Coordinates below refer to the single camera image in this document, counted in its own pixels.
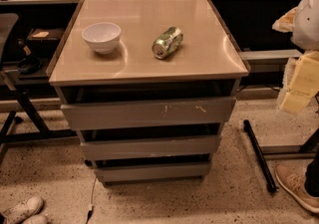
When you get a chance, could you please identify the grey drawer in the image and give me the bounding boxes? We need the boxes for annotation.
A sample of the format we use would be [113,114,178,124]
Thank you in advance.
[61,97,236,130]
[81,135,221,160]
[95,162,210,183]

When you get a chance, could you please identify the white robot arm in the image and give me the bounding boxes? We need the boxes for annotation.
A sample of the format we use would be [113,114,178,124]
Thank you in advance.
[272,0,319,113]

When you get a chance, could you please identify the grey drawer cabinet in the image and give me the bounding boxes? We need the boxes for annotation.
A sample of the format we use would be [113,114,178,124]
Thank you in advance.
[45,0,251,188]

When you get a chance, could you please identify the grey top drawer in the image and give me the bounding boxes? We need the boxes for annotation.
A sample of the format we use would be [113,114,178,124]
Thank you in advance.
[61,97,236,130]

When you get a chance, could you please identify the grey bottom drawer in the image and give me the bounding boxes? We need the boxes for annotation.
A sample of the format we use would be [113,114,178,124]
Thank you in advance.
[95,162,210,183]

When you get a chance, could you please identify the green soda can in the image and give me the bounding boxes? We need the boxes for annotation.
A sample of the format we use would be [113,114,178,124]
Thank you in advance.
[152,27,183,60]

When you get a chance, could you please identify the white ceramic bowl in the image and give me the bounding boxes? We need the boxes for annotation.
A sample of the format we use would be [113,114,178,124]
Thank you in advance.
[82,22,122,54]

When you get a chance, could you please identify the dark box on shelf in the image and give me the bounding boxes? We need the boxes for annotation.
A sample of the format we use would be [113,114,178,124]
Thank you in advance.
[27,28,64,48]

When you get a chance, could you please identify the black headphones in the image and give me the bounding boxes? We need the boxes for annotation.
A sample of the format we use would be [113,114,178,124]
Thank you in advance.
[17,39,42,75]

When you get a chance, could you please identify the black table leg bar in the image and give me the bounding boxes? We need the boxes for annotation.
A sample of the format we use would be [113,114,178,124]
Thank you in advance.
[243,119,277,193]

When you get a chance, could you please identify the tan sneaker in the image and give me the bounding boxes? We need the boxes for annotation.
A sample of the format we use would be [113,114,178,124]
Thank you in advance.
[274,164,319,214]

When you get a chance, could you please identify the white shoe lower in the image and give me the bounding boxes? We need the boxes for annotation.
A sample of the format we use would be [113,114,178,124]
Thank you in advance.
[22,214,48,224]

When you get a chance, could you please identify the white shoe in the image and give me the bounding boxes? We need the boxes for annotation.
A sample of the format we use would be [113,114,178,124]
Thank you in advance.
[0,196,44,224]
[22,214,48,224]

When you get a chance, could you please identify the white shoe upper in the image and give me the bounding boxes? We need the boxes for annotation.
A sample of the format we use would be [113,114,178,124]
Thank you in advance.
[0,196,44,224]

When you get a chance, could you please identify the black desk frame left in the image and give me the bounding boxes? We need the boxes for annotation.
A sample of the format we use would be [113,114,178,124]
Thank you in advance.
[0,68,79,162]

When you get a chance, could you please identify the white floor cable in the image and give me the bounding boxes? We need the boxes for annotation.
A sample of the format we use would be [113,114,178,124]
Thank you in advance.
[85,177,98,224]

